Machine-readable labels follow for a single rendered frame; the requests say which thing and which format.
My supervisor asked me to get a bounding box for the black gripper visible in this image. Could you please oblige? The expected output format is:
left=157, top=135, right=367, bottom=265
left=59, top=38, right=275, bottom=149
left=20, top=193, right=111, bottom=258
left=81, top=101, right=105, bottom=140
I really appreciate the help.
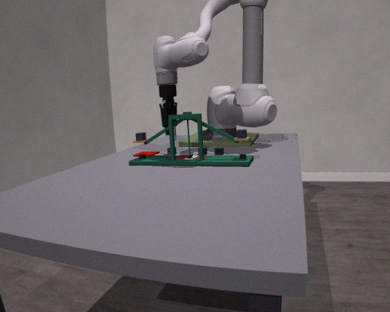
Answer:
left=159, top=85, right=177, bottom=142

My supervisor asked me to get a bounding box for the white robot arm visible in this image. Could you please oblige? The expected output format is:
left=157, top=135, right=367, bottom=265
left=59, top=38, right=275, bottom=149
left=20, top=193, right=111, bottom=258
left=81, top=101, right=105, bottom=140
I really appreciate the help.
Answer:
left=153, top=0, right=277, bottom=138

